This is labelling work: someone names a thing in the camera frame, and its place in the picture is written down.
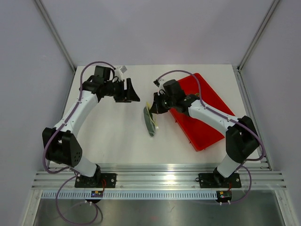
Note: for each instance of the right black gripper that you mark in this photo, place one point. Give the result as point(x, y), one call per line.
point(156, 108)

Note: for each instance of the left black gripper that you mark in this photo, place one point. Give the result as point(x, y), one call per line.
point(131, 95)

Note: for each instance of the green cucumber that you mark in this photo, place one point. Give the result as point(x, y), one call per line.
point(149, 121)

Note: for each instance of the clear zip top bag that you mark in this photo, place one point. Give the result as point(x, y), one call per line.
point(151, 120)

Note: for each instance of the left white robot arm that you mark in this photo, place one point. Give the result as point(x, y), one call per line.
point(60, 142)

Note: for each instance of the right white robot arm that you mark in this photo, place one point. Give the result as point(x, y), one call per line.
point(240, 134)

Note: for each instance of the red plastic tray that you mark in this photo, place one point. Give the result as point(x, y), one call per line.
point(202, 127)

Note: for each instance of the left small circuit board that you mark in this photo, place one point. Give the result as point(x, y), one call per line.
point(97, 194)

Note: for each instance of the small circuit board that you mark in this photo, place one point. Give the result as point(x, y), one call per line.
point(224, 195)
point(97, 194)

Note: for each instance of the right small circuit board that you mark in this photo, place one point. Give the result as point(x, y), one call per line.
point(224, 195)

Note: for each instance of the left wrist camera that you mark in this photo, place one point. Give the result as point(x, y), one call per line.
point(119, 71)

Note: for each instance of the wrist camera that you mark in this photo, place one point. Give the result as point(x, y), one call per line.
point(159, 83)
point(119, 71)

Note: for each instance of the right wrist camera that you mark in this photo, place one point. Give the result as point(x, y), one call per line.
point(159, 83)

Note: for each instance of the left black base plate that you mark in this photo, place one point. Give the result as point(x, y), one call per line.
point(105, 180)

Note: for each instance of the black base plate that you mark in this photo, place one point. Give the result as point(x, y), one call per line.
point(207, 181)
point(105, 180)

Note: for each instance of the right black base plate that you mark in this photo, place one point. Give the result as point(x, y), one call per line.
point(207, 181)

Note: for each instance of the aluminium mounting rail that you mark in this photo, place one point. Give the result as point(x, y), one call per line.
point(182, 176)

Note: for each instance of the left aluminium frame post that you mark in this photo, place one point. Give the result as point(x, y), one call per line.
point(54, 32)

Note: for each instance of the aluminium frame post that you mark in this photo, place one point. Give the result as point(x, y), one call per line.
point(259, 33)
point(54, 32)

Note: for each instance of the white slotted cable duct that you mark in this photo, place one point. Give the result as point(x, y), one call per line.
point(132, 195)

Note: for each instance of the right aluminium frame post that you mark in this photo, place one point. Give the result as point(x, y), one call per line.
point(259, 33)

